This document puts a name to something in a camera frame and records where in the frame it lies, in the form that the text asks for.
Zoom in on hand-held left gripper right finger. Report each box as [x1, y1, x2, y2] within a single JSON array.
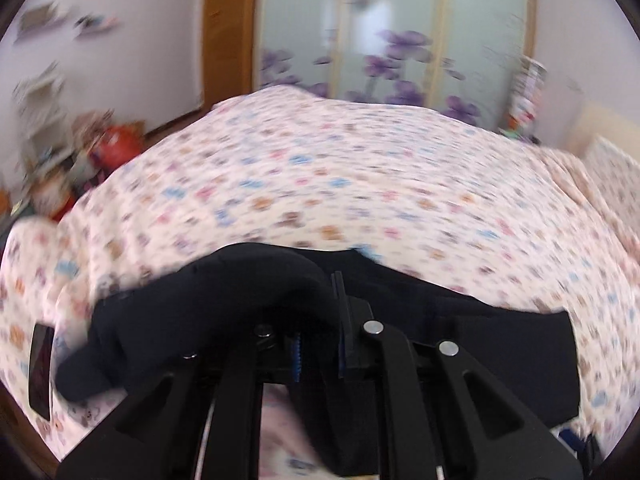
[[330, 271, 584, 480]]

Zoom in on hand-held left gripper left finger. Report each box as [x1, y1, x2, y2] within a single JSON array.
[[57, 326, 302, 480]]

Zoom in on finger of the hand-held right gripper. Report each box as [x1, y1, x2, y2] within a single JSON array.
[[557, 427, 603, 468]]

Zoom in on black pants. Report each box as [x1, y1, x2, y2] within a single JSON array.
[[55, 242, 581, 478]]

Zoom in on black phone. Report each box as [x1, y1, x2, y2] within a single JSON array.
[[28, 324, 55, 422]]

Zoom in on floral patterned bed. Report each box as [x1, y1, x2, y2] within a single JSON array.
[[0, 85, 640, 463]]

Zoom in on printed bear pillow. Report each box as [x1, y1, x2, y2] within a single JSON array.
[[580, 135, 640, 242]]

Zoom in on pile of toys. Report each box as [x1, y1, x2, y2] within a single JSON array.
[[20, 110, 149, 222]]

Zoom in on cream headboard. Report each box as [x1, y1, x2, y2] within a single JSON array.
[[562, 101, 640, 162]]

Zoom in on clear cylinder of plush toys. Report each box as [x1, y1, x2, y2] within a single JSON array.
[[506, 57, 547, 137]]

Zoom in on white standing shelf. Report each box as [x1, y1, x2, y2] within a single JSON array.
[[12, 62, 69, 161]]

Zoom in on flowered sliding door wardrobe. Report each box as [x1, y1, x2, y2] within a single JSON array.
[[252, 0, 539, 133]]

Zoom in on wooden door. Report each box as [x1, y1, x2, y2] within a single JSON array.
[[201, 0, 261, 113]]

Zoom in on white wall shelf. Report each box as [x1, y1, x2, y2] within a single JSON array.
[[74, 13, 121, 39], [15, 2, 71, 42]]

